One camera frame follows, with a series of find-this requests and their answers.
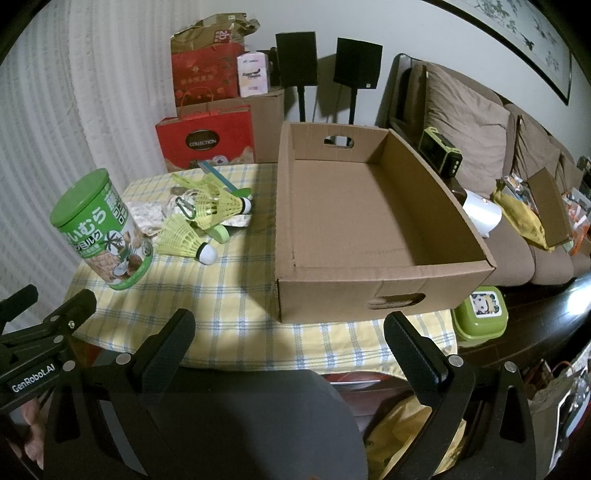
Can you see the brown sofa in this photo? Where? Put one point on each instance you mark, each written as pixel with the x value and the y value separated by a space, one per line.
pixel 508 258

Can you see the red Collection gift box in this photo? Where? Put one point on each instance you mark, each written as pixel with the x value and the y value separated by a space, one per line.
pixel 203 134

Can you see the person's left hand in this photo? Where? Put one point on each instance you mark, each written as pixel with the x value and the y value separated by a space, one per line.
pixel 31 417

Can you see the white round device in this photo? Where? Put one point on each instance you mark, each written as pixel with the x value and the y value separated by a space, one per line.
pixel 482 214

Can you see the brown cardboard box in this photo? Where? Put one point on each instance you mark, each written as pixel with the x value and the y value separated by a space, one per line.
pixel 346 207
pixel 265 124

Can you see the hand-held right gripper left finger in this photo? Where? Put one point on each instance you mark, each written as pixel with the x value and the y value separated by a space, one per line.
pixel 168 344

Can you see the brown sofa cushion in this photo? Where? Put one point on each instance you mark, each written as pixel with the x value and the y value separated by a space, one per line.
pixel 568 173
pixel 531 147

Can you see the green black device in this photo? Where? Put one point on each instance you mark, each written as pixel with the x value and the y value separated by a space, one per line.
pixel 436 147

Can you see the white curtain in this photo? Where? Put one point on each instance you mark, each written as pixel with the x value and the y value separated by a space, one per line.
pixel 92 92

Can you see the green plastic spoon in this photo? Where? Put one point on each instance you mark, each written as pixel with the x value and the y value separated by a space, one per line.
pixel 244 189

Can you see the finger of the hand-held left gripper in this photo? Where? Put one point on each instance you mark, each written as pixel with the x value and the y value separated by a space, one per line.
pixel 21 300
pixel 81 304

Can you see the grey chair back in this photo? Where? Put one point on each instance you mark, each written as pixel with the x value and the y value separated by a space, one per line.
pixel 258 424

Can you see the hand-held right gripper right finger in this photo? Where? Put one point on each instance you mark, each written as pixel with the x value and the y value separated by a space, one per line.
pixel 413 350

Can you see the green lunch box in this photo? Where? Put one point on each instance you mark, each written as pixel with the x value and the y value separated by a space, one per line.
pixel 480 327

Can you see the pile of colourful packets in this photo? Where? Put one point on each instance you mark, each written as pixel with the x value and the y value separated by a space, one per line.
pixel 579 217

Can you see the flat cardboard piece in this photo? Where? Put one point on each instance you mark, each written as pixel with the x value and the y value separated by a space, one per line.
pixel 549 207

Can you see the torn brown paper bag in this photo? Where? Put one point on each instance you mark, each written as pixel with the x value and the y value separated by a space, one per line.
pixel 203 32

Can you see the large beige cushion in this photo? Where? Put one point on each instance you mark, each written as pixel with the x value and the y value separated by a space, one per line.
pixel 461 120

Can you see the yellow cloth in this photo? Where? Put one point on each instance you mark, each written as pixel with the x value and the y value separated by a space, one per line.
pixel 397 438

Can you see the white tissue pack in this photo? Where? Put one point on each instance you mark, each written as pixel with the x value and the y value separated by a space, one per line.
pixel 253 74

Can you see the framed wall painting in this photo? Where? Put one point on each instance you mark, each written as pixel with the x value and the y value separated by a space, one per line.
pixel 517 27

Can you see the white floral cloth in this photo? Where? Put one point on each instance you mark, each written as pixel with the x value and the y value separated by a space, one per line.
pixel 143 214

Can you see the dark wooden coffee table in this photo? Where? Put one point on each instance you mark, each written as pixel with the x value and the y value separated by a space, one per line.
pixel 545 323

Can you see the yellow-green shuttlecock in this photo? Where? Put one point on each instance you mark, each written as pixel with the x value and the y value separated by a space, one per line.
pixel 180 237
pixel 196 184
pixel 221 205

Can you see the yellow bag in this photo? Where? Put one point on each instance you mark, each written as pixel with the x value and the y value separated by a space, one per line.
pixel 521 217

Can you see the green squeegee with blue blade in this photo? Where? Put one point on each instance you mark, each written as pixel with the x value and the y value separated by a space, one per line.
pixel 217 174

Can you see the small carabiner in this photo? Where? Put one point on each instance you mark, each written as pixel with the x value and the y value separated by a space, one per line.
pixel 191 213

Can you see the closed brown cardboard box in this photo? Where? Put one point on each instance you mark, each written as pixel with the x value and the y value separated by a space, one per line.
pixel 265 124

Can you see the green snack can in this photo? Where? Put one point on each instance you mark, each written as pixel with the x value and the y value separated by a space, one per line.
pixel 101 230

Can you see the yellow checked tablecloth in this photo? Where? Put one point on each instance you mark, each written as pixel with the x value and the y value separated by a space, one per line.
pixel 231 300

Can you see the black speaker on stand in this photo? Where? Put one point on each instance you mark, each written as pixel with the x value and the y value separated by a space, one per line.
pixel 295 60
pixel 358 62

